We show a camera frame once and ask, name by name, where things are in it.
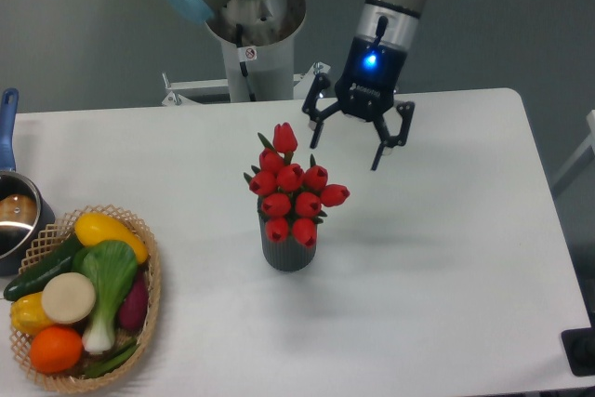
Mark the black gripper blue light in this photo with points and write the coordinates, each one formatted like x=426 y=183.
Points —
x=369 y=78

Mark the red tulip bouquet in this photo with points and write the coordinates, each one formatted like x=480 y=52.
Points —
x=291 y=199

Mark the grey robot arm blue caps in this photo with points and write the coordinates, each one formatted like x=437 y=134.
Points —
x=390 y=23

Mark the dark grey ribbed vase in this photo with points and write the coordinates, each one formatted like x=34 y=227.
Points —
x=288 y=255

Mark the white furniture leg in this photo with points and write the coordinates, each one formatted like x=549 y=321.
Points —
x=576 y=163

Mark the yellow squash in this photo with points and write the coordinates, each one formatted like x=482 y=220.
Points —
x=93 y=228

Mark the green bok choy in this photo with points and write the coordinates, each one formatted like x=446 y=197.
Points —
x=111 y=267

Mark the purple sweet potato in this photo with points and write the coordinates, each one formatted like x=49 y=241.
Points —
x=132 y=312

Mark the black device at table edge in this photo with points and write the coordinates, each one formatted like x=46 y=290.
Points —
x=579 y=349

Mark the dark green cucumber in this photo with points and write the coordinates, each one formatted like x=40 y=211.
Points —
x=35 y=278

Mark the woven wicker basket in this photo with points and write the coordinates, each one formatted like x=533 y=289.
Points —
x=72 y=381

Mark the round beige bun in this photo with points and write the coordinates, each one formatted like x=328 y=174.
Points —
x=68 y=298

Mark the green bean pod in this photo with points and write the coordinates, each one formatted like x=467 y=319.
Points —
x=108 y=365

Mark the orange fruit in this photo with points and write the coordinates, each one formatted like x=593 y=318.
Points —
x=55 y=349

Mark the yellow bell pepper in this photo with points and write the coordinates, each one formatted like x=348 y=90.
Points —
x=28 y=316

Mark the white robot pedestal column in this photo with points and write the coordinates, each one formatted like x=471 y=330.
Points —
x=257 y=38

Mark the white metal base frame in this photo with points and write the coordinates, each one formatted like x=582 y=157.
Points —
x=215 y=91

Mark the blue handled saucepan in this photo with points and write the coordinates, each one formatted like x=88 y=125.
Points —
x=24 y=211

